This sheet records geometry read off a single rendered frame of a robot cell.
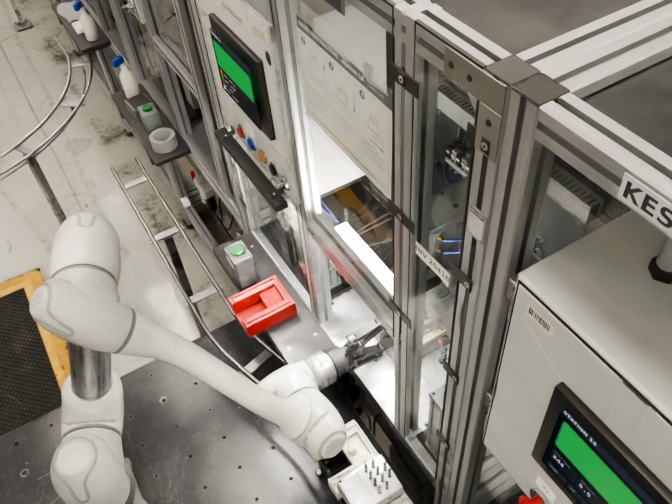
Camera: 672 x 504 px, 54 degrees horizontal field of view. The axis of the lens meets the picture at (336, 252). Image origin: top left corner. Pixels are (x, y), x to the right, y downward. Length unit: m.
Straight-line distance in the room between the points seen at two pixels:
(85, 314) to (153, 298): 1.96
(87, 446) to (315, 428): 0.60
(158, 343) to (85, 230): 0.28
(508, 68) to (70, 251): 0.97
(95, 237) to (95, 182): 2.59
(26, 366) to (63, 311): 1.95
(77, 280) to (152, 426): 0.82
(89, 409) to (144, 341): 0.49
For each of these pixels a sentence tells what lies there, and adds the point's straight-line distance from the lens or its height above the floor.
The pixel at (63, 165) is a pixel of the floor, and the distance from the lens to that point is 4.26.
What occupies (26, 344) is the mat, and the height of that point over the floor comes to 0.01.
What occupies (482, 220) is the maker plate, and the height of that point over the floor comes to 1.82.
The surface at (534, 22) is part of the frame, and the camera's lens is 0.91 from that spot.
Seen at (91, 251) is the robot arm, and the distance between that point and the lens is 1.43.
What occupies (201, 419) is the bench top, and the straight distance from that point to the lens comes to 2.07.
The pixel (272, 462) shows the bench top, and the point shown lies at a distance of 1.97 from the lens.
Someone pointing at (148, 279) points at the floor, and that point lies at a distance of 3.39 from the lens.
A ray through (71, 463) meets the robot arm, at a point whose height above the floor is 0.95.
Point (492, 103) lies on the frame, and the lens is 0.78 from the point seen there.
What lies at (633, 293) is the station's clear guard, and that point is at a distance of 0.78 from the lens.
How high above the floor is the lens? 2.45
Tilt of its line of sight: 48 degrees down
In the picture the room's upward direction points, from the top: 6 degrees counter-clockwise
